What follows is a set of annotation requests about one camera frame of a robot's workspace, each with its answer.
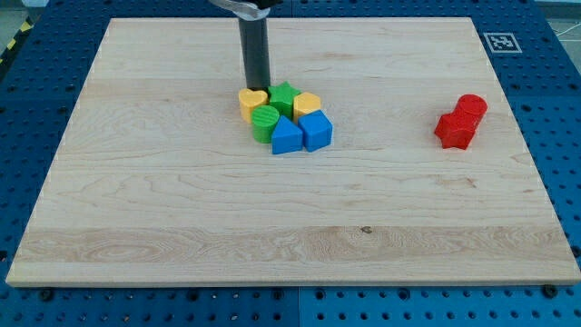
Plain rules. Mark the silver clamp on arm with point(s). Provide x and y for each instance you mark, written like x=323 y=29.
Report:
x=245 y=10

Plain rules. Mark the yellow hexagon block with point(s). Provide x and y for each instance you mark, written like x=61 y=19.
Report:
x=305 y=103

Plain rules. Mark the white fiducial marker tag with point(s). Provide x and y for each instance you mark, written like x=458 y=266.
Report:
x=502 y=43

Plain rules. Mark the green star block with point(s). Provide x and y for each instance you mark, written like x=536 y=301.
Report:
x=282 y=98

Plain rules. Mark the red cylinder block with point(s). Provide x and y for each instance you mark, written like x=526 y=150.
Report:
x=470 y=110

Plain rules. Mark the green cylinder block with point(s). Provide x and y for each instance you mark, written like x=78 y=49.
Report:
x=264 y=120

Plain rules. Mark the red star block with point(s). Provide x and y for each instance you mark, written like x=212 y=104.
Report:
x=454 y=131

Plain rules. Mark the wooden board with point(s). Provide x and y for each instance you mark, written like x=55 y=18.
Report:
x=158 y=182

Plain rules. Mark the blue cube block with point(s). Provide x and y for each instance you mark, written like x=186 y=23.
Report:
x=317 y=130

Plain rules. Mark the yellow heart block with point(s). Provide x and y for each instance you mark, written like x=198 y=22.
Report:
x=250 y=100

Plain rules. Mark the blue triangle block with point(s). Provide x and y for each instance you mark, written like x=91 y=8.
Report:
x=287 y=137

